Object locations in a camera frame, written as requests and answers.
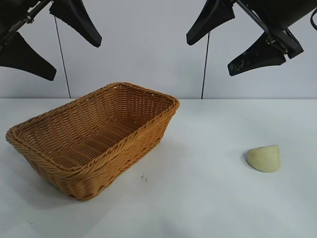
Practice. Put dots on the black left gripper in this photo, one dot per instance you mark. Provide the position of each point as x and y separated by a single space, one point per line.
15 15

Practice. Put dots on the brown woven wicker basket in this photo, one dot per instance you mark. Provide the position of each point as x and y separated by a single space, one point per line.
94 138

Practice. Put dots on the pale yellow egg yolk pastry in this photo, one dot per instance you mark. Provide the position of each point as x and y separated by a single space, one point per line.
265 158

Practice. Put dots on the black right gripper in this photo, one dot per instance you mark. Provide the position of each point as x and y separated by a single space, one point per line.
284 12

